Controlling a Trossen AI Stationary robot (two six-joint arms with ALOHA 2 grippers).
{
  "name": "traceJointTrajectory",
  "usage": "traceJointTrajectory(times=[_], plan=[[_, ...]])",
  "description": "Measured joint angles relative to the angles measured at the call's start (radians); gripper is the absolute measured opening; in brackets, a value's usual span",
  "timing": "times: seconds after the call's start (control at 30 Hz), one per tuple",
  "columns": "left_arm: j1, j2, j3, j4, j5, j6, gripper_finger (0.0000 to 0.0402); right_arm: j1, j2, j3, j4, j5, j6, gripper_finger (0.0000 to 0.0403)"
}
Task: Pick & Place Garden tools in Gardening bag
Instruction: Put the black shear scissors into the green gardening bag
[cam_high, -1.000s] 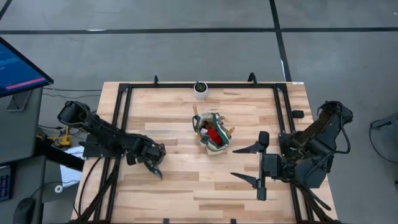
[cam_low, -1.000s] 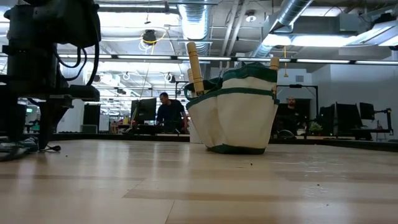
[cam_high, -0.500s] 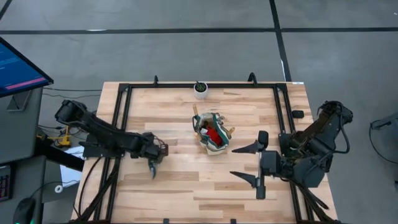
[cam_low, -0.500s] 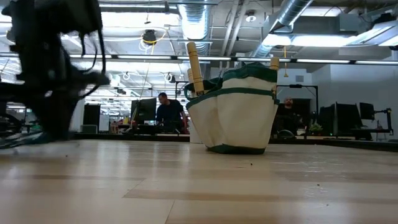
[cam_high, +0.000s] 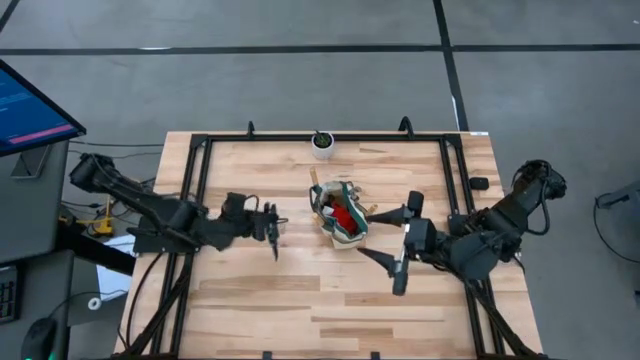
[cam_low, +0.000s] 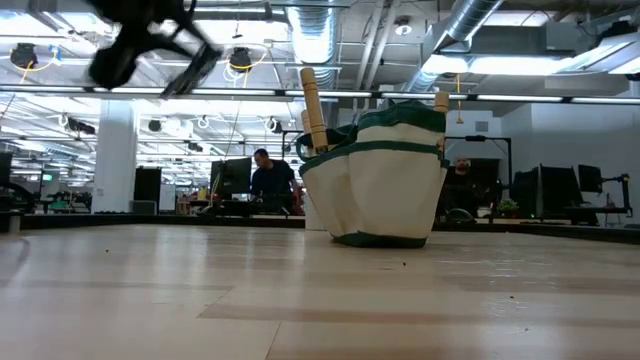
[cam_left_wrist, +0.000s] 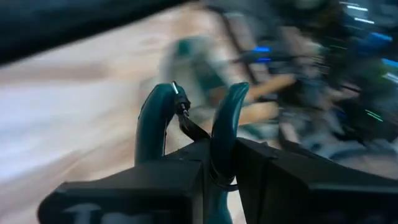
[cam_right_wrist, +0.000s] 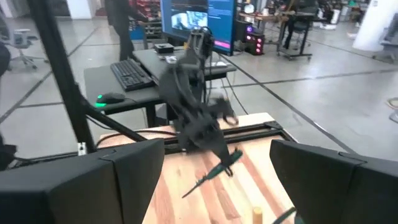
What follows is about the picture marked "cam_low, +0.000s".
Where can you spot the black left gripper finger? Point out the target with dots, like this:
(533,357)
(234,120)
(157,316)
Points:
(172,46)
(200,36)

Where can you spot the cream and green canvas bag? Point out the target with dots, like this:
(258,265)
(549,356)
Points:
(390,195)

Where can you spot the white building column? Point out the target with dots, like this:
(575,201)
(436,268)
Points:
(115,155)

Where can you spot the black cabinet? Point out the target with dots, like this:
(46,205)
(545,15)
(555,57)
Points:
(147,184)

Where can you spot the black monitor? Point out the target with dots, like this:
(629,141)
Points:
(232,176)
(560,185)
(590,177)
(5,170)
(525,184)

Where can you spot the white board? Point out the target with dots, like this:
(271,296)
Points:
(167,196)

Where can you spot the person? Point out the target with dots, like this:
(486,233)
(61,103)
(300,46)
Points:
(460,185)
(272,180)

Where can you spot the green crate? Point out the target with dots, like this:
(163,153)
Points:
(143,206)

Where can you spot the overhead light bar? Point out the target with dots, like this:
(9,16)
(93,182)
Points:
(375,93)

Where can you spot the round ceiling sensor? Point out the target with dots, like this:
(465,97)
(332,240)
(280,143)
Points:
(403,27)

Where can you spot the fluorescent ceiling light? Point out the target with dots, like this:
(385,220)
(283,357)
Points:
(500,65)

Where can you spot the black round object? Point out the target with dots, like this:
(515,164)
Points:
(460,215)

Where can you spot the small green potted plant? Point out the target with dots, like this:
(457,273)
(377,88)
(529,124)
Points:
(509,206)

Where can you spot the ribbed silver air duct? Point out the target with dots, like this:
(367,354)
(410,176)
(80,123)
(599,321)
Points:
(320,30)

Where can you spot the black table edge rail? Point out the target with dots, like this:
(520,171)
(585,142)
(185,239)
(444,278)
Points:
(150,220)

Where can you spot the slanted silver air duct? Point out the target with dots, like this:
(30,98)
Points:
(465,20)

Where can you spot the black metal frame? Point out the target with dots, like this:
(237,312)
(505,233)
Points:
(475,138)

